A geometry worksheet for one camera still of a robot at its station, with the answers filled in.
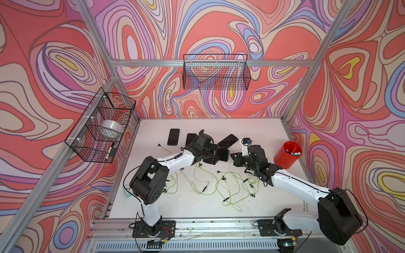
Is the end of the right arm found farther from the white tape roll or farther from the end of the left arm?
the white tape roll

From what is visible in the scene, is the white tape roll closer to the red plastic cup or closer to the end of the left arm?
the end of the left arm

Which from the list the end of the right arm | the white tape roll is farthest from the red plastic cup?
the white tape roll

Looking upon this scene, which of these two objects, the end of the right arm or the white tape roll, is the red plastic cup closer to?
the end of the right arm

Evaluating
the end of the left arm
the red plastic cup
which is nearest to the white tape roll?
the end of the left arm

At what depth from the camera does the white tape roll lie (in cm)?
70
